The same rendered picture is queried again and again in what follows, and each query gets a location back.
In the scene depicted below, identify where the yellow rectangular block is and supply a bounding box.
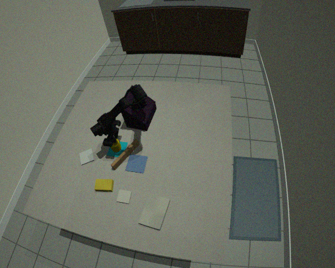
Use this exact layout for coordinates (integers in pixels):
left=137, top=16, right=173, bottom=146
left=94, top=179, right=114, bottom=192

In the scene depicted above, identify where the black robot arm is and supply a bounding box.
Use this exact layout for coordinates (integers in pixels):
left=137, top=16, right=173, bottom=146
left=90, top=84, right=147, bottom=136

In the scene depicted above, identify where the light brown wooden plank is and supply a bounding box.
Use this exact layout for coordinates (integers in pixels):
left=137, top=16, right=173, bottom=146
left=111, top=139, right=139, bottom=169

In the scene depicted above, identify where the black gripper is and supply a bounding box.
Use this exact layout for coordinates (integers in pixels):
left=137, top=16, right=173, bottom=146
left=102, top=120, right=121, bottom=147

